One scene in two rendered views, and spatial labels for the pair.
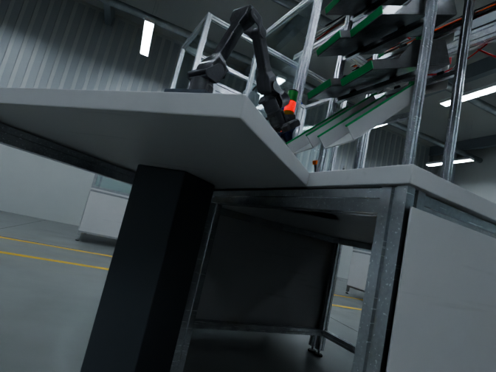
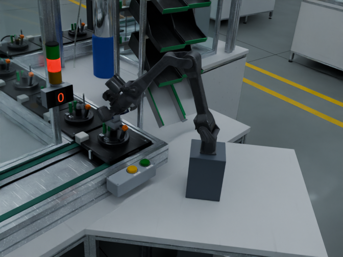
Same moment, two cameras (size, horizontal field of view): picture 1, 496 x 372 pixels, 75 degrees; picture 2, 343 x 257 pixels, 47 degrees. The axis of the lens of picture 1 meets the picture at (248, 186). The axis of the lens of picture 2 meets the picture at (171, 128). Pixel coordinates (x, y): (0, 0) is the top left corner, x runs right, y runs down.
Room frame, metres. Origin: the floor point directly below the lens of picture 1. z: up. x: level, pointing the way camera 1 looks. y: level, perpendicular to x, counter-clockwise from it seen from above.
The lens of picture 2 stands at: (1.53, 1.36, 1.91)
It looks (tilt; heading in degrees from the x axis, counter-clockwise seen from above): 30 degrees down; 249
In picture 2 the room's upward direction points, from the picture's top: 4 degrees clockwise
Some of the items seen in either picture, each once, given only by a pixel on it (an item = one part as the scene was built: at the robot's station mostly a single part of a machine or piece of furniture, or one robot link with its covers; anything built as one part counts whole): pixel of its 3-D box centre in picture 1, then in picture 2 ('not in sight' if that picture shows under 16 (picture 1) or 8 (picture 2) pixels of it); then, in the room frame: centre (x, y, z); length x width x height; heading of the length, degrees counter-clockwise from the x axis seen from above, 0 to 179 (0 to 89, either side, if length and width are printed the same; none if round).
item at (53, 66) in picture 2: (289, 106); (53, 63); (1.46, -0.11, 1.34); 0.05 x 0.05 x 0.05
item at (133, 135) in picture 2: not in sight; (113, 140); (1.23, -0.10, 0.96); 0.24 x 0.24 x 0.02; 28
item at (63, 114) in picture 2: not in sight; (78, 110); (1.35, -0.32, 1.01); 0.24 x 0.24 x 0.13; 28
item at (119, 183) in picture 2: not in sight; (131, 176); (1.21, 0.13, 0.93); 0.21 x 0.07 x 0.06; 28
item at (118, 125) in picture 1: (193, 172); (202, 184); (0.89, 0.16, 0.84); 0.90 x 0.70 x 0.03; 155
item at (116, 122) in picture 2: not in sight; (112, 117); (1.24, -0.11, 1.08); 0.08 x 0.04 x 0.07; 119
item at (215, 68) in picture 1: (204, 73); (209, 130); (0.92, 0.20, 1.15); 0.09 x 0.07 x 0.06; 52
